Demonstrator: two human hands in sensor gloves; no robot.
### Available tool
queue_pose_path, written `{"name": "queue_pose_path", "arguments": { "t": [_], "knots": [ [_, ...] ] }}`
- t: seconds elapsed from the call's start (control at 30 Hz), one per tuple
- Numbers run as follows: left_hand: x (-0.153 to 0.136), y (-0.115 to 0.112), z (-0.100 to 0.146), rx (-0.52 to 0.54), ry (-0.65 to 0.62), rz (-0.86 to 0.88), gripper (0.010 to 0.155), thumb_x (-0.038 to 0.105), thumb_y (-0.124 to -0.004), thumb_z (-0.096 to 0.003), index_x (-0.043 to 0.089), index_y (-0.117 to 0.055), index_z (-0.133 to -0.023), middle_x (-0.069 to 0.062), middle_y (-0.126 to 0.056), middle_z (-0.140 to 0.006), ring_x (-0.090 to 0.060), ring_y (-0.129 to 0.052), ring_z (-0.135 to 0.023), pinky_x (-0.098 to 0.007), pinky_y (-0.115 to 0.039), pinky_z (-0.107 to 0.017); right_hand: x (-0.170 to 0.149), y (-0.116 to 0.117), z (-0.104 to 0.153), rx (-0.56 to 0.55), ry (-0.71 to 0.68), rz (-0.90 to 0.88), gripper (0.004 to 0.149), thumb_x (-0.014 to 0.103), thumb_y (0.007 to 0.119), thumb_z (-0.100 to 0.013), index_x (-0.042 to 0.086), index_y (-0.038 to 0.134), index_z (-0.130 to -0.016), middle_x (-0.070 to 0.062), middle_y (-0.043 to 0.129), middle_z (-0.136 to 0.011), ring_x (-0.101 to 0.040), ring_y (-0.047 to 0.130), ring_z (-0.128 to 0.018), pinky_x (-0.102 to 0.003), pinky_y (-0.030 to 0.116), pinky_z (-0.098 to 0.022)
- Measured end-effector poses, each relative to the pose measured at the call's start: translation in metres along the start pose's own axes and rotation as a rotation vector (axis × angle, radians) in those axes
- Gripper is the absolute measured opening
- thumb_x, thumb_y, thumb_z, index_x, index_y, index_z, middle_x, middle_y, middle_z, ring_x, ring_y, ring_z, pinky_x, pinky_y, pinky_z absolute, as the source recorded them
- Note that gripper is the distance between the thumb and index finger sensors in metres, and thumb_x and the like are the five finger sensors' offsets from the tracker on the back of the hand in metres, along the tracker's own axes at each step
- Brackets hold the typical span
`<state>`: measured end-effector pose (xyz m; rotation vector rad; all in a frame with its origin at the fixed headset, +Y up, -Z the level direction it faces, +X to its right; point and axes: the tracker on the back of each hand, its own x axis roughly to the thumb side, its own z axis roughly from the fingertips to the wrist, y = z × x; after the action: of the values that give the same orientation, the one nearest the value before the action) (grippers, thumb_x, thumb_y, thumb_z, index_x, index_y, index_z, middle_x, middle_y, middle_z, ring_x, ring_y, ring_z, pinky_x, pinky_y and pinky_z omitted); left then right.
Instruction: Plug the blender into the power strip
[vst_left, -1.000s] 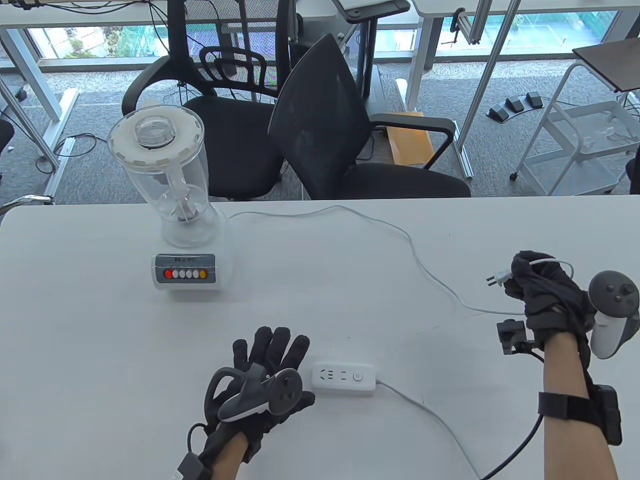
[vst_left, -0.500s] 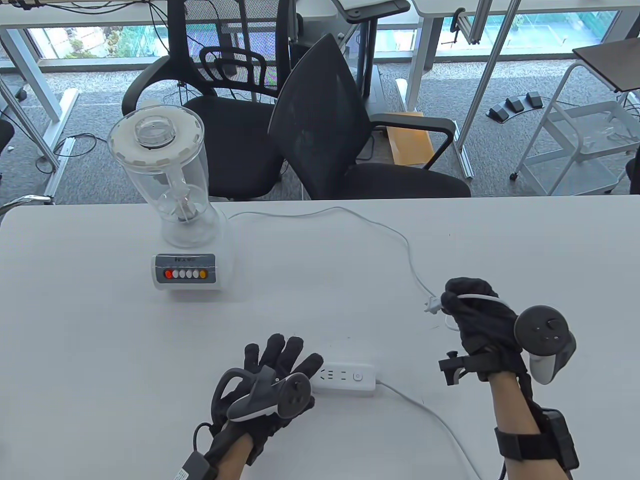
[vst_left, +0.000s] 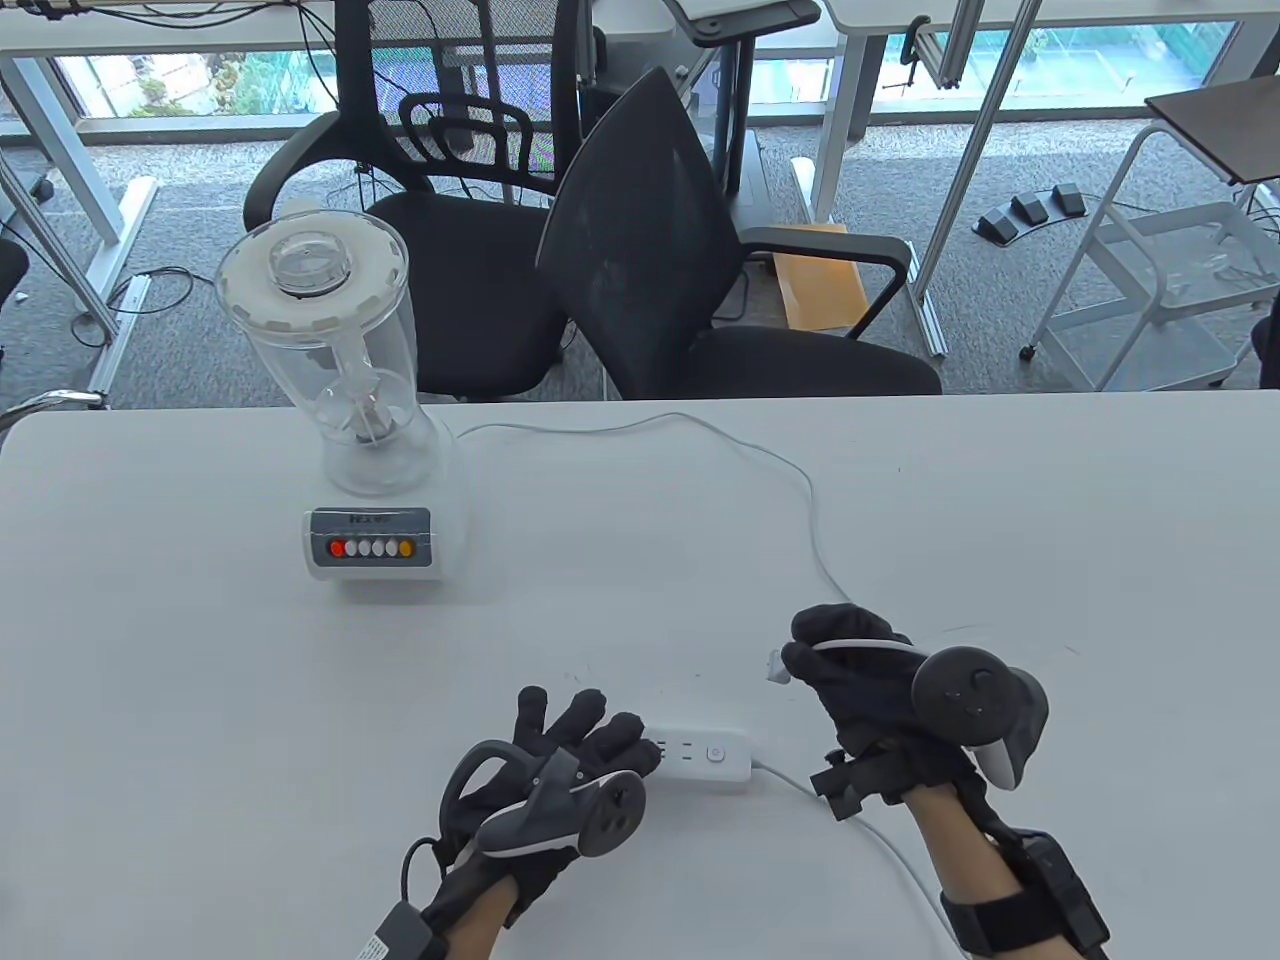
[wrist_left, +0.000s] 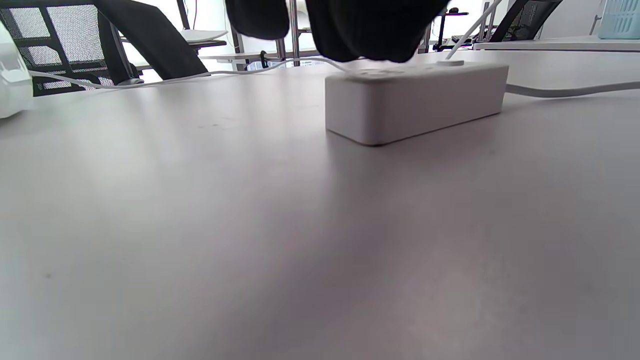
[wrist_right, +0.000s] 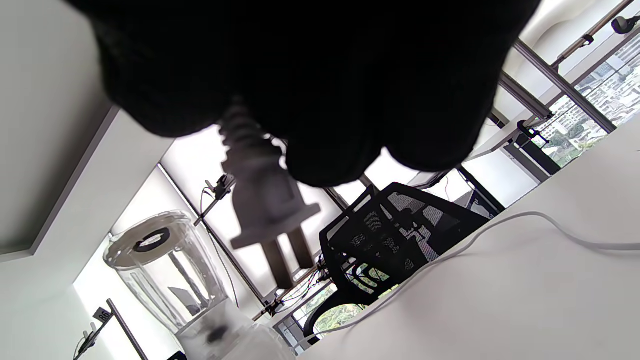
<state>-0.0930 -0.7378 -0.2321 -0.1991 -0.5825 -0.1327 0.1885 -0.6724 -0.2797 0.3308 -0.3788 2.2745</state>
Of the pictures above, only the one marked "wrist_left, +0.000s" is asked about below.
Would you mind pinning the person's left hand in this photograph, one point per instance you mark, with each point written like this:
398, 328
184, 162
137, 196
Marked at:
370, 25

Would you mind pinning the white plug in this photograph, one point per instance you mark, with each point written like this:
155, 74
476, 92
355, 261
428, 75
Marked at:
450, 63

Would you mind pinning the white power strip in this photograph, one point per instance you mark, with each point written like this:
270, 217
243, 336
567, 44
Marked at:
415, 105

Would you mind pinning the white background desk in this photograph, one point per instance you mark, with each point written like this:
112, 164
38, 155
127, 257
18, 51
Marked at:
202, 36

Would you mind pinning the white side table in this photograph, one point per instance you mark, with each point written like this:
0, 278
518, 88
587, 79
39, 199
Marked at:
555, 45

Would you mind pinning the black mesh office chair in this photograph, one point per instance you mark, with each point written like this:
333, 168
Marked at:
150, 40

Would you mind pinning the light blue plastic basket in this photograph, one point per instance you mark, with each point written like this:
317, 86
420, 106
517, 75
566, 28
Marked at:
620, 19

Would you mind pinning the white glossy appliance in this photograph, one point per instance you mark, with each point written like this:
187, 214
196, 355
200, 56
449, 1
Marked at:
12, 80

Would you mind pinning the metal rack frame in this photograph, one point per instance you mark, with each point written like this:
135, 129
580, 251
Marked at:
295, 45

